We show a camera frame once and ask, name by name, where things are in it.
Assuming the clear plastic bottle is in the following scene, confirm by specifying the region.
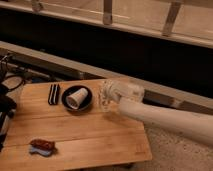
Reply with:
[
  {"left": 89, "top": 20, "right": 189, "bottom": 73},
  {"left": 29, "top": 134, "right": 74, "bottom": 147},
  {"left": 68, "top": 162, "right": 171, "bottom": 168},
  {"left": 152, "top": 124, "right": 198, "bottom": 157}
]
[{"left": 98, "top": 80, "right": 114, "bottom": 112}]

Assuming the black bowl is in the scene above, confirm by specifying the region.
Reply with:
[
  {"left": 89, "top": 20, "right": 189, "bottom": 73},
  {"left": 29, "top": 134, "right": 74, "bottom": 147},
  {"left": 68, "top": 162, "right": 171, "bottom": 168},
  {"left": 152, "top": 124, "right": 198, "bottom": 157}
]
[{"left": 61, "top": 85, "right": 93, "bottom": 111}]

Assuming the white paper cup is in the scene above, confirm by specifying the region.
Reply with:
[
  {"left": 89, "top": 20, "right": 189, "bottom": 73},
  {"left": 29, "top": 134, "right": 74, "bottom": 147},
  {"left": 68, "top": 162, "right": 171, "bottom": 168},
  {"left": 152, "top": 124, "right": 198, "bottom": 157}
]
[{"left": 66, "top": 88, "right": 88, "bottom": 109}]

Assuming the black and white striped block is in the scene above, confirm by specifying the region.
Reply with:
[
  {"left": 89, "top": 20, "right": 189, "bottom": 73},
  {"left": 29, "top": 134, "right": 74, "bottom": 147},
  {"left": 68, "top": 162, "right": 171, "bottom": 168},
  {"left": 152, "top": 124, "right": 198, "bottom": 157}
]
[{"left": 48, "top": 84, "right": 60, "bottom": 105}]

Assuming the wooden table board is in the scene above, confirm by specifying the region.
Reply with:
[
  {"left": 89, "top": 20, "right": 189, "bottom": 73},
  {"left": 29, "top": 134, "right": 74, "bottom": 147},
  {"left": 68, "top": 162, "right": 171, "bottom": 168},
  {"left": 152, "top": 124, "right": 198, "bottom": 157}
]
[{"left": 0, "top": 79, "right": 152, "bottom": 171}]

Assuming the brown rectangular block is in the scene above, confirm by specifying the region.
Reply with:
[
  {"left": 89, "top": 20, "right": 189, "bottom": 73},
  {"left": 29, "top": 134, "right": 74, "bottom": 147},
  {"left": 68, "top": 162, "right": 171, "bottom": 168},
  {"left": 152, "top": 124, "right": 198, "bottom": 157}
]
[{"left": 30, "top": 139, "right": 55, "bottom": 151}]

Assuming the blue sponge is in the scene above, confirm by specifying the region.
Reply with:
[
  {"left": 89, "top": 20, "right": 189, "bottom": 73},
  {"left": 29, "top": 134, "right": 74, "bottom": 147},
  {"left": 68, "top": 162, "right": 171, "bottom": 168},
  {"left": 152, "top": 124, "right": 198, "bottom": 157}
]
[{"left": 29, "top": 146, "right": 52, "bottom": 157}]

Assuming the metal rail bracket middle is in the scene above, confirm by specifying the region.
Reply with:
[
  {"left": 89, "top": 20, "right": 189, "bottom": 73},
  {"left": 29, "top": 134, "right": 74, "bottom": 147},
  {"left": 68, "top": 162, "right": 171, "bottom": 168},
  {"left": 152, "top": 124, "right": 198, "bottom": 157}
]
[{"left": 103, "top": 0, "right": 113, "bottom": 25}]

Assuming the metal rail bracket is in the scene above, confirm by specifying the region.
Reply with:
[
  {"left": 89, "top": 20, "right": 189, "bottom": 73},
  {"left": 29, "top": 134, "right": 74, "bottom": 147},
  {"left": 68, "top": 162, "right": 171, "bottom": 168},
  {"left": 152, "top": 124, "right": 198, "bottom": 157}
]
[
  {"left": 162, "top": 0, "right": 182, "bottom": 36},
  {"left": 103, "top": 0, "right": 113, "bottom": 25}
]

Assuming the black cables and equipment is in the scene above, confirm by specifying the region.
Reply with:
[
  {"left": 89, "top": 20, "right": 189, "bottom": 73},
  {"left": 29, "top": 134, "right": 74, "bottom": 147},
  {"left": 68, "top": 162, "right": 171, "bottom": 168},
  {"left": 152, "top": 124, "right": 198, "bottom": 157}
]
[{"left": 0, "top": 53, "right": 26, "bottom": 151}]

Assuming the metal rail bracket right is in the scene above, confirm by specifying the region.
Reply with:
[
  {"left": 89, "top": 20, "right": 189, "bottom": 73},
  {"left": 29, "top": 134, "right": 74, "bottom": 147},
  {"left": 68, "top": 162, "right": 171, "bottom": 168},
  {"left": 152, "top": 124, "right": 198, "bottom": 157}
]
[{"left": 162, "top": 0, "right": 182, "bottom": 36}]

